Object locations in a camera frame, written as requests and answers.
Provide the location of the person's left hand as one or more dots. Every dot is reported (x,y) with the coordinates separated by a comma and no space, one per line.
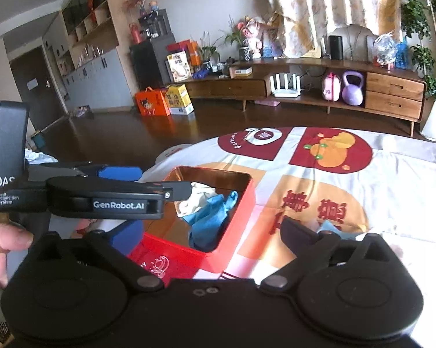
(13,237)

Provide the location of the floral cloth cover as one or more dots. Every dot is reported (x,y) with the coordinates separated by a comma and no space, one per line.
(303,24)

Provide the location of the white cloth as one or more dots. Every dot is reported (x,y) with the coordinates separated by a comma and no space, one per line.
(200,193)

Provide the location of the cereal box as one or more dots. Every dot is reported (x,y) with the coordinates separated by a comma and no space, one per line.
(179,66)

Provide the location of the wooden TV cabinet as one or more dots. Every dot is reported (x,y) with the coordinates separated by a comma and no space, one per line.
(393,93)

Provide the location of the tall potted green plant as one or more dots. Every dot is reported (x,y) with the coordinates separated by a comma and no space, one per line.
(418,20)

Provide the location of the grey plastic bag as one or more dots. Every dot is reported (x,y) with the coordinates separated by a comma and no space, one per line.
(35,158)

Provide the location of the blue cartoon face mask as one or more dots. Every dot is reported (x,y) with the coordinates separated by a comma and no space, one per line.
(327,226)

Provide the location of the black cylinder speaker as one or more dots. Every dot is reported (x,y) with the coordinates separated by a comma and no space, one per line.
(336,48)

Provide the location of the purple kettlebell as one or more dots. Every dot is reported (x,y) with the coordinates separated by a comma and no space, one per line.
(352,93)

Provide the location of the white wifi router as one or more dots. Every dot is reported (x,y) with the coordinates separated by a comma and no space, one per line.
(285,85)

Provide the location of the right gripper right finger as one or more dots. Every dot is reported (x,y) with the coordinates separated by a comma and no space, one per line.
(312,252)

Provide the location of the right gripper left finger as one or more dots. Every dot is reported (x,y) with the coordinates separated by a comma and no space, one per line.
(115,245)

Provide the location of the red square tin box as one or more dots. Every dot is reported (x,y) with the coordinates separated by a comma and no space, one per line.
(164,249)

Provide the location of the blue cloth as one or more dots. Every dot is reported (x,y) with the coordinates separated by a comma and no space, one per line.
(206,226)

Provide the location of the yellow carton box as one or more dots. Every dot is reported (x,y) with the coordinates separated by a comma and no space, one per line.
(178,100)

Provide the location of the pink plush doll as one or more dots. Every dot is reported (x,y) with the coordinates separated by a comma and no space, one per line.
(251,37)

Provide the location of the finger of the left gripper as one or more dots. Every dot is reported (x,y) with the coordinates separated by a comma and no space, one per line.
(121,173)
(176,190)

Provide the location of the clear plastic bag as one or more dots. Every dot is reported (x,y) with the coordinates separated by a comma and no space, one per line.
(384,51)

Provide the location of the orange gift box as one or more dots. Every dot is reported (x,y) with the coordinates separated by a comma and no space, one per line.
(151,102)

